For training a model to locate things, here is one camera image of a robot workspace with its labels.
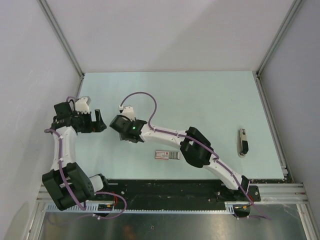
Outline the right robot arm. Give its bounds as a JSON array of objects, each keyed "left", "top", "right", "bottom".
[{"left": 109, "top": 114, "right": 250, "bottom": 201}]

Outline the left aluminium corner post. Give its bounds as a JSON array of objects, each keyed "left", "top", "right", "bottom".
[{"left": 37, "top": 0, "right": 85, "bottom": 78}]

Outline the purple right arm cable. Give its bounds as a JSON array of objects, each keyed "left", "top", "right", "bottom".
[{"left": 119, "top": 91, "right": 272, "bottom": 221}]

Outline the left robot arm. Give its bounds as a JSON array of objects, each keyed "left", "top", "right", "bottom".
[{"left": 42, "top": 96, "right": 111, "bottom": 211}]

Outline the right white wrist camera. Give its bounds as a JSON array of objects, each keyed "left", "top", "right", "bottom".
[{"left": 118, "top": 105, "right": 136, "bottom": 121}]

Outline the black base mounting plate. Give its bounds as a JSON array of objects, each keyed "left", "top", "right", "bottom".
[{"left": 103, "top": 179, "right": 248, "bottom": 210}]

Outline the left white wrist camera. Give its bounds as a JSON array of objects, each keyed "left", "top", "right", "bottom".
[{"left": 74, "top": 96, "right": 91, "bottom": 114}]

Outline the aluminium corner post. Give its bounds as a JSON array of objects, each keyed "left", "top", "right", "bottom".
[
  {"left": 256, "top": 0, "right": 306, "bottom": 76},
  {"left": 37, "top": 0, "right": 85, "bottom": 78}
]

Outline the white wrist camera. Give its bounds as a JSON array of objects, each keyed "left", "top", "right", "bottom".
[
  {"left": 118, "top": 105, "right": 136, "bottom": 121},
  {"left": 74, "top": 96, "right": 91, "bottom": 114}
]

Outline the grey slotted cable duct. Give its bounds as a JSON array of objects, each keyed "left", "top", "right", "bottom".
[{"left": 45, "top": 202, "right": 235, "bottom": 215}]

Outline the right aluminium corner post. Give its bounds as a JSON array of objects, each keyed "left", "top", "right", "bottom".
[{"left": 256, "top": 0, "right": 306, "bottom": 76}]

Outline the red white staple box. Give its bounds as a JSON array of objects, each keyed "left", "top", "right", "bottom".
[{"left": 155, "top": 150, "right": 181, "bottom": 160}]

